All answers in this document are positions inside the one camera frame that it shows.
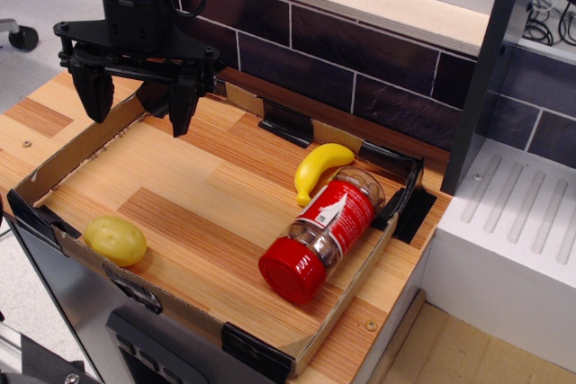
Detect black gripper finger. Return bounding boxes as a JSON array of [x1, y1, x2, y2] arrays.
[[169, 76, 200, 138], [68, 59, 114, 123]]

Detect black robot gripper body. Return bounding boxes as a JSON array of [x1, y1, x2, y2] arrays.
[[54, 0, 219, 94]]

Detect red-capped basil spice bottle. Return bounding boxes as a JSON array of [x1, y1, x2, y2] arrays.
[[258, 166, 385, 305]]

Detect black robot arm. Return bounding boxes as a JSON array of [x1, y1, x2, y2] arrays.
[[54, 0, 219, 137]]

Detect taped cardboard fence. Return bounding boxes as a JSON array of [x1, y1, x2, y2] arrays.
[[1, 69, 450, 383]]

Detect black office chair caster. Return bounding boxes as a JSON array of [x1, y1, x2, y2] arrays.
[[1, 19, 39, 51]]

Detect yellow toy banana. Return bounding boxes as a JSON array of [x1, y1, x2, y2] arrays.
[[294, 143, 356, 207]]

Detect yellow toy potato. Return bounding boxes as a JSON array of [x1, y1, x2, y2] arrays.
[[84, 216, 148, 267]]

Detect black oven control panel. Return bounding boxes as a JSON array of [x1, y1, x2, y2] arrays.
[[104, 309, 226, 384]]

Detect white sink drainboard unit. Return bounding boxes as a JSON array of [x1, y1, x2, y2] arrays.
[[422, 140, 575, 371]]

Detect dark grey upright post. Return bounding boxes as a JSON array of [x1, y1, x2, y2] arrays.
[[441, 0, 533, 195]]

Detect tangled black cables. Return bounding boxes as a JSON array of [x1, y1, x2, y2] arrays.
[[521, 0, 576, 48]]

